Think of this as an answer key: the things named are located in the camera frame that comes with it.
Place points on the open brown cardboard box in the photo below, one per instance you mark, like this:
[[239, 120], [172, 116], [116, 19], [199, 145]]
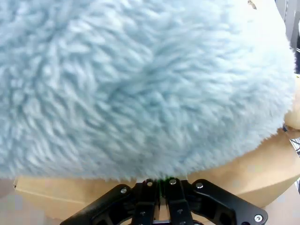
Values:
[[246, 178]]

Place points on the person's right hand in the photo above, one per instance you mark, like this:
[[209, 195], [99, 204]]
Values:
[[294, 117]]

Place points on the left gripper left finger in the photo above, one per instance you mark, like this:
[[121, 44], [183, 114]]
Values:
[[145, 211]]

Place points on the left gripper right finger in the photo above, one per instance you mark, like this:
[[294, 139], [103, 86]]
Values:
[[179, 211]]

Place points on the person's right forearm blue sleeve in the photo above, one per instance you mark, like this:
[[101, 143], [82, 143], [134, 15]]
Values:
[[140, 82]]

